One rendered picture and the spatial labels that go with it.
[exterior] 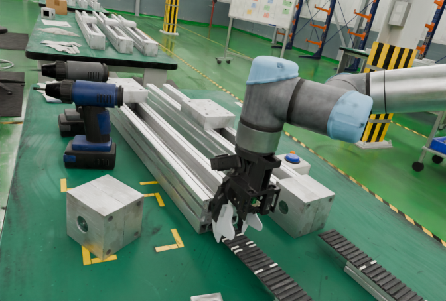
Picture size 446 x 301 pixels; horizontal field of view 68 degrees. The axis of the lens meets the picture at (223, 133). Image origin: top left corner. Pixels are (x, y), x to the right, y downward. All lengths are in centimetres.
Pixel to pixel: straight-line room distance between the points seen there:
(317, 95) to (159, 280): 39
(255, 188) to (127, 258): 26
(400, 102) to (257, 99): 24
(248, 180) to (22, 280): 39
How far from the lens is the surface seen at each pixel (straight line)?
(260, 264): 63
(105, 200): 62
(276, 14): 634
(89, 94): 83
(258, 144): 54
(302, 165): 96
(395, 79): 61
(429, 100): 62
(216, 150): 95
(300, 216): 73
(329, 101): 50
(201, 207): 68
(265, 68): 51
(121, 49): 243
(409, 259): 87
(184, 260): 65
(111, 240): 63
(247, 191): 56
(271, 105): 51
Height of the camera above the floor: 123
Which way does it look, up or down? 22 degrees down
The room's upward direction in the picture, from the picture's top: 10 degrees clockwise
